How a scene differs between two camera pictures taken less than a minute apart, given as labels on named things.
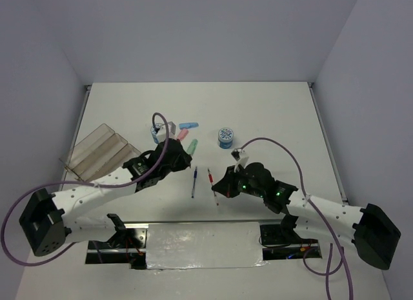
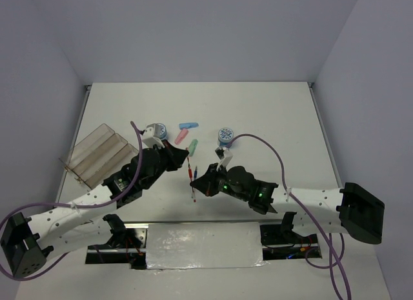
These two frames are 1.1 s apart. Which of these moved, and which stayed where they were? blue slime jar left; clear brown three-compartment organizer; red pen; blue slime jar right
Moved: red pen
Stayed: blue slime jar left; blue slime jar right; clear brown three-compartment organizer
